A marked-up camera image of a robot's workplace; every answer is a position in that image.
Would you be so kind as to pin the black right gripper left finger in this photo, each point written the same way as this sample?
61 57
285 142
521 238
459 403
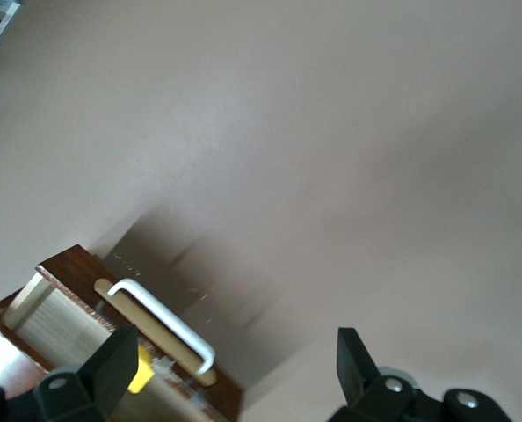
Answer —
89 391

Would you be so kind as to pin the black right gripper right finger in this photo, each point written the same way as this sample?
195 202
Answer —
362 387

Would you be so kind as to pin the yellow block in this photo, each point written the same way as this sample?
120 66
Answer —
141 373

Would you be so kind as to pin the dark brown wooden cabinet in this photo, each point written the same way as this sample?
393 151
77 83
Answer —
2 360

